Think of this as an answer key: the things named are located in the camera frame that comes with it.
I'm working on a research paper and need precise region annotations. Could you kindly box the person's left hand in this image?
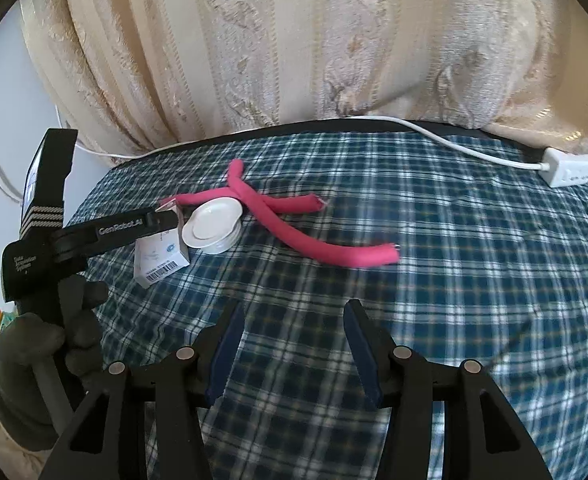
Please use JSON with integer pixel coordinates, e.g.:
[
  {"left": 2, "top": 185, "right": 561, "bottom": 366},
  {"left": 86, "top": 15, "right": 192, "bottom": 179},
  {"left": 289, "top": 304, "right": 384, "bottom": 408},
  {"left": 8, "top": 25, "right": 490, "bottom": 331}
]
[{"left": 0, "top": 276, "right": 110, "bottom": 456}]

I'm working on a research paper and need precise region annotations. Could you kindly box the blue plaid tablecloth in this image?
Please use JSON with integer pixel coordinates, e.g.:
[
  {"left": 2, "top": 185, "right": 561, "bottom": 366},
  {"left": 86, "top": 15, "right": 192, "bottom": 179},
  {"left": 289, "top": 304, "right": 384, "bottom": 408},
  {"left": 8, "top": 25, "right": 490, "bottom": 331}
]
[{"left": 66, "top": 129, "right": 588, "bottom": 480}]

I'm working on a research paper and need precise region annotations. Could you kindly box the short pink foam roller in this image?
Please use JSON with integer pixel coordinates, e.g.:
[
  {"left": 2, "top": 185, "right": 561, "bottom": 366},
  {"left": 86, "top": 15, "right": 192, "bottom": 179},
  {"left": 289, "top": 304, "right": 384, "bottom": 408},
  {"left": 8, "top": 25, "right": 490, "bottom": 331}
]
[{"left": 176, "top": 187, "right": 325, "bottom": 214}]

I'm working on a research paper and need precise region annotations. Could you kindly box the white power strip cable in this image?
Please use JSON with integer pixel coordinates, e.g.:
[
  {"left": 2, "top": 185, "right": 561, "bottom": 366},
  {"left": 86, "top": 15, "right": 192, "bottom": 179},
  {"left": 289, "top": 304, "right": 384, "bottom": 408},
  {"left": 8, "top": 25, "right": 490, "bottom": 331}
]
[{"left": 76, "top": 114, "right": 550, "bottom": 171}]

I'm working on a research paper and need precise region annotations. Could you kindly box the cream patterned curtain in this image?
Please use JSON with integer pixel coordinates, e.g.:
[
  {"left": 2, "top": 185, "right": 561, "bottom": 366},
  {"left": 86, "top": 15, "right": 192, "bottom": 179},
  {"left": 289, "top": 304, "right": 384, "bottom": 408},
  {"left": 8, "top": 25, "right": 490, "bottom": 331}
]
[{"left": 19, "top": 0, "right": 588, "bottom": 162}]

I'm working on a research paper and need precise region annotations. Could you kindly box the long pink foam roller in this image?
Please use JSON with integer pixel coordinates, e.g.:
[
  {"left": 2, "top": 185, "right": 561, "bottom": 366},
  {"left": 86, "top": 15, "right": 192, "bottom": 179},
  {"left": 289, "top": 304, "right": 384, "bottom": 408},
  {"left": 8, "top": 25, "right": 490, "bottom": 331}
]
[{"left": 227, "top": 159, "right": 401, "bottom": 267}]

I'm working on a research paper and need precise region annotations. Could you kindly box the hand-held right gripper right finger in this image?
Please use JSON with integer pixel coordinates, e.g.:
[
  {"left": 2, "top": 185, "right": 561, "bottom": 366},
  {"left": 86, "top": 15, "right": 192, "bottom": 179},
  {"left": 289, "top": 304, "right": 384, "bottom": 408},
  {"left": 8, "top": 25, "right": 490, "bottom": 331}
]
[{"left": 342, "top": 298, "right": 550, "bottom": 480}]

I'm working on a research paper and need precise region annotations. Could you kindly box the white cardboard medicine box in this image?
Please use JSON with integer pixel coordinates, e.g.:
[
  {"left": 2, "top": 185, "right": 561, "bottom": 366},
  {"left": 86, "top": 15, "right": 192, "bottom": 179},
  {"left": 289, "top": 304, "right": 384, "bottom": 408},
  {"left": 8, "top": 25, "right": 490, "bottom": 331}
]
[{"left": 133, "top": 199, "right": 191, "bottom": 290}]

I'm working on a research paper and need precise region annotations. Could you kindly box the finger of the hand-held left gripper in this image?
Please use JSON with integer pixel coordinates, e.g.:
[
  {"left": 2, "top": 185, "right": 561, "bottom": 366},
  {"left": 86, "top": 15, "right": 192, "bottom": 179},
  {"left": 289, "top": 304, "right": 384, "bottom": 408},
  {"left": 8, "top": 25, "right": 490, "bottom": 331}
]
[{"left": 143, "top": 207, "right": 181, "bottom": 241}]

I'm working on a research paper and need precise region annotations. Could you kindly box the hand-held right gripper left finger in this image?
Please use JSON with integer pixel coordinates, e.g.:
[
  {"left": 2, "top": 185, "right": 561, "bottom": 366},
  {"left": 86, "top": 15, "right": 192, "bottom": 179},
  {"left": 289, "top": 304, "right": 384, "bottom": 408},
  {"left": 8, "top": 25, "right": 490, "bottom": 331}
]
[{"left": 39, "top": 300, "right": 248, "bottom": 480}]

